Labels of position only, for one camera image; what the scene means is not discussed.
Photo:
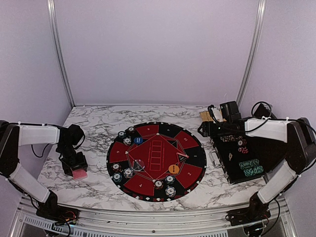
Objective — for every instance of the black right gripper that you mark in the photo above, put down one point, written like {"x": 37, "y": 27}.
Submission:
{"x": 207, "y": 132}

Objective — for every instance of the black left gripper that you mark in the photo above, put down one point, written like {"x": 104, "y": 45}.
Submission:
{"x": 82, "y": 163}

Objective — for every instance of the red playing card deck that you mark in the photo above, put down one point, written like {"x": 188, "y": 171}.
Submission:
{"x": 79, "y": 174}

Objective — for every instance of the chip stack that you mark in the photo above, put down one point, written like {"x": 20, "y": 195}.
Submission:
{"x": 131, "y": 129}
{"x": 116, "y": 167}
{"x": 158, "y": 184}

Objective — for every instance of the green chips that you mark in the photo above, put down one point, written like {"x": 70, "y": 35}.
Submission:
{"x": 122, "y": 134}
{"x": 117, "y": 177}
{"x": 169, "y": 179}

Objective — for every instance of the triangular all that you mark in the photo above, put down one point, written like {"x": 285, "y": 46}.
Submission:
{"x": 181, "y": 157}

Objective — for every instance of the blue small blind button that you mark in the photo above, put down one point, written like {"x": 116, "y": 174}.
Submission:
{"x": 138, "y": 140}

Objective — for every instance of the orange big blind button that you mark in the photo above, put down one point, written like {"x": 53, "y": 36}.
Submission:
{"x": 173, "y": 169}

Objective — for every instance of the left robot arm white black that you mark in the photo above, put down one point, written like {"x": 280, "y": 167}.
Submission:
{"x": 19, "y": 140}

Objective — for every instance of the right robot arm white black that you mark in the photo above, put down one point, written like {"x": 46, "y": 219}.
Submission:
{"x": 301, "y": 151}

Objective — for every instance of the blue white chip row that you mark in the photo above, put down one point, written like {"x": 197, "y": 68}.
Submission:
{"x": 228, "y": 138}

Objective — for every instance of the red dice in case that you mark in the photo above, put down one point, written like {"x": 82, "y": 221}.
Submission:
{"x": 243, "y": 150}

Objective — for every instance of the yellow woven bamboo mat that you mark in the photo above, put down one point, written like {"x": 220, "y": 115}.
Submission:
{"x": 205, "y": 116}

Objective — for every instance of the black poker set case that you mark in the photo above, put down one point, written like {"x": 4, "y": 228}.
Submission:
{"x": 269, "y": 152}

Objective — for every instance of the teal chip row upper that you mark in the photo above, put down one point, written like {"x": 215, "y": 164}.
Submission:
{"x": 249, "y": 164}

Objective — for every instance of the teal chip row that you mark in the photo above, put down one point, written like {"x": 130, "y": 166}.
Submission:
{"x": 249, "y": 164}
{"x": 250, "y": 172}

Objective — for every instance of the teal chip row lower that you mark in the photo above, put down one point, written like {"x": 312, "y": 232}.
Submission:
{"x": 250, "y": 172}

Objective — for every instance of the round red black poker mat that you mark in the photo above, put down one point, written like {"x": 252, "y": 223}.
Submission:
{"x": 161, "y": 142}

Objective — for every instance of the front aluminium rail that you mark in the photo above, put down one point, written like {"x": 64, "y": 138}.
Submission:
{"x": 208, "y": 222}

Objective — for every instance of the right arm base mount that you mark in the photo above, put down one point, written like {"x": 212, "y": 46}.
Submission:
{"x": 243, "y": 216}

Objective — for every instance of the right aluminium frame post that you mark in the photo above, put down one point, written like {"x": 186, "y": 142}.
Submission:
{"x": 259, "y": 20}

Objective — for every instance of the aluminium frame post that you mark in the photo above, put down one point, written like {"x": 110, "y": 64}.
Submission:
{"x": 259, "y": 20}
{"x": 58, "y": 51}

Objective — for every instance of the left aluminium frame post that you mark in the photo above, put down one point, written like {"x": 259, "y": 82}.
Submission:
{"x": 58, "y": 51}

